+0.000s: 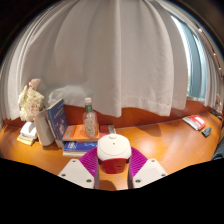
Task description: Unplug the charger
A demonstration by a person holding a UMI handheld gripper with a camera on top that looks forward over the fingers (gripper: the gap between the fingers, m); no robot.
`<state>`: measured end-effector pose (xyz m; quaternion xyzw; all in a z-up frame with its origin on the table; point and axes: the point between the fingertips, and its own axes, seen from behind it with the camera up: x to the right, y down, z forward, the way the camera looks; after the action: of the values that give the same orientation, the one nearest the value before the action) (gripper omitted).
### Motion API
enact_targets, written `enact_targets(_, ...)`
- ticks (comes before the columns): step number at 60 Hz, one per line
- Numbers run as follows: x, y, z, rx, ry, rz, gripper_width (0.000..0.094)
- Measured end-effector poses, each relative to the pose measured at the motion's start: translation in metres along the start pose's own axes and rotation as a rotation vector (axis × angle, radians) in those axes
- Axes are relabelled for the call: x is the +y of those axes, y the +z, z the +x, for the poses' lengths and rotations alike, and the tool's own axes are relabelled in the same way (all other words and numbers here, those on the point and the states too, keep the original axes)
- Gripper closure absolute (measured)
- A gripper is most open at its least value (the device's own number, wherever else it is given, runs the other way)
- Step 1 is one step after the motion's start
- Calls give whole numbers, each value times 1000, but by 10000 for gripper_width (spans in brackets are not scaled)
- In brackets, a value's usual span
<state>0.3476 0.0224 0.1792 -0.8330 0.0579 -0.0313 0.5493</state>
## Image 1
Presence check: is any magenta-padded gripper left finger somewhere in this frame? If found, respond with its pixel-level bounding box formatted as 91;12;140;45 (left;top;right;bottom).
57;146;101;190

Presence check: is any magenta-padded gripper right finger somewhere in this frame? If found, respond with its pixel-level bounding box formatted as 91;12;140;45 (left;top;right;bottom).
127;146;168;190

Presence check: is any thin pale magazine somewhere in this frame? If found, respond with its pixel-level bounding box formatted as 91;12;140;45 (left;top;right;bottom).
62;149;89;158

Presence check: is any orange book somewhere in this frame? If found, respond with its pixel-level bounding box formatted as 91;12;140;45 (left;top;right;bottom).
61;123;101;143

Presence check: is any red book in stack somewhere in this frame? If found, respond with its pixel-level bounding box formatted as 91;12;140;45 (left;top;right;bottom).
99;124;117;135

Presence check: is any clear bottle green label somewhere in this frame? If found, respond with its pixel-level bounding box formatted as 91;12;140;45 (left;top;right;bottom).
82;97;98;138

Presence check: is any white vase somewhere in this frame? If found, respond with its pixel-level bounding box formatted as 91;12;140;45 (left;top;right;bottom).
33;108;55;147

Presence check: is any blue upright book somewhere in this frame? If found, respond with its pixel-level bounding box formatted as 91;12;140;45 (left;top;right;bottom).
45;98;69;149

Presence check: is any yellow book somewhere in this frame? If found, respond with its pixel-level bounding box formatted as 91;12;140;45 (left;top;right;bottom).
16;134;36;147

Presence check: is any red and white book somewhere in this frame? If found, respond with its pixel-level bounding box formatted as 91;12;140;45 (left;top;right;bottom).
182;114;207;131

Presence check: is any small dark object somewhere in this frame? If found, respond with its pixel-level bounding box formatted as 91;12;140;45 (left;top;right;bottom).
201;126;213;138

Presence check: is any dark chair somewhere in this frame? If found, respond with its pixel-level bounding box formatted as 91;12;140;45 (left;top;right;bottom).
210;128;224;161

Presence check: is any window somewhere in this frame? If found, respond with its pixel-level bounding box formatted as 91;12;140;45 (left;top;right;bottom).
173;14;208;102

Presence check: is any white curtain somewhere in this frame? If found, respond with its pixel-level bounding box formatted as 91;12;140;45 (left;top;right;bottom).
0;0;219;122

